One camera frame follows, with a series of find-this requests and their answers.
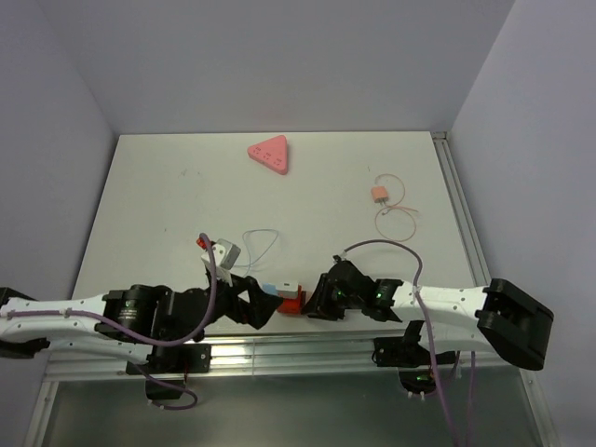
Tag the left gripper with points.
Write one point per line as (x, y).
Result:
(261, 304)

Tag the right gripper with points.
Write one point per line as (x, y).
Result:
(318, 304)

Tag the red cube socket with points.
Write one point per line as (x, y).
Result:
(292, 306)

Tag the light blue charger plug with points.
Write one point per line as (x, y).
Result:
(269, 288)

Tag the white charger plug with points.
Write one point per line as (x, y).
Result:
(288, 289)

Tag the orange pink charger plug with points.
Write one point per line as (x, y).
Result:
(379, 195)

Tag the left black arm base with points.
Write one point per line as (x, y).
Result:
(166, 372)

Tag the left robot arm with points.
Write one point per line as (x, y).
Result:
(152, 326)

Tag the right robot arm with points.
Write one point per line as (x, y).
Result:
(499, 317)

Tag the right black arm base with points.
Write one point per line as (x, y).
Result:
(413, 361)

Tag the pink triangular power strip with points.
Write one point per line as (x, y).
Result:
(272, 153)

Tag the aluminium front rail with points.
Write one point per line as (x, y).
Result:
(326, 352)

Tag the aluminium rail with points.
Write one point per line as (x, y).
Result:
(326, 352)
(532, 390)

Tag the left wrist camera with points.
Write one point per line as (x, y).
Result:
(225, 256)

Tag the aluminium right rail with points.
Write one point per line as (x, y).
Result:
(532, 390)

